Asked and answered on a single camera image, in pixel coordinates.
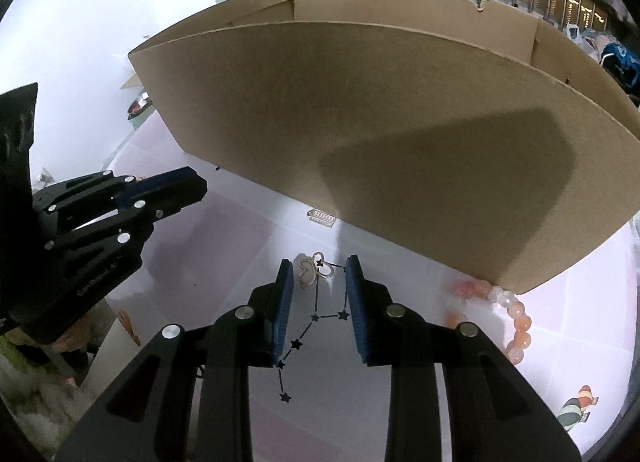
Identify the green metal tin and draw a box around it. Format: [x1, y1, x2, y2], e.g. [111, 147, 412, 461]
[126, 90, 155, 123]

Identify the gold looped pendant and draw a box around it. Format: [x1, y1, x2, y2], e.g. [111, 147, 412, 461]
[296, 252, 334, 289]

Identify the silver bar charm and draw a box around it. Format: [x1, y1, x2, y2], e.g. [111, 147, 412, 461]
[306, 208, 337, 229]

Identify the pink printed tablecloth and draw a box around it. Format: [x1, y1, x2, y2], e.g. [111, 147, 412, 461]
[102, 119, 640, 448]

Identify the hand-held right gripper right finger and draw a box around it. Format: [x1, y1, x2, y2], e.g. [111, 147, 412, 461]
[346, 254, 582, 462]

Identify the orange bead bracelet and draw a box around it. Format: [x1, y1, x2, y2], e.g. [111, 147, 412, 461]
[446, 279, 532, 366]

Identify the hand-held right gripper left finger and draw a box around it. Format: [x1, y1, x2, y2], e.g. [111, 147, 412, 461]
[55, 258, 296, 462]

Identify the blue bag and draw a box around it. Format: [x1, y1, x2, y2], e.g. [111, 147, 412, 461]
[597, 42, 640, 92]

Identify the brown cardboard box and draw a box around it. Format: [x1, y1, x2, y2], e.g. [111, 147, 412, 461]
[127, 0, 640, 295]

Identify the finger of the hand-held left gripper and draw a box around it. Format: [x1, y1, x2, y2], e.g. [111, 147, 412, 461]
[32, 166, 208, 233]
[10, 203, 157, 345]

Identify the white plastic bag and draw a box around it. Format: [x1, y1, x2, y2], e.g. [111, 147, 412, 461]
[562, 24, 588, 47]

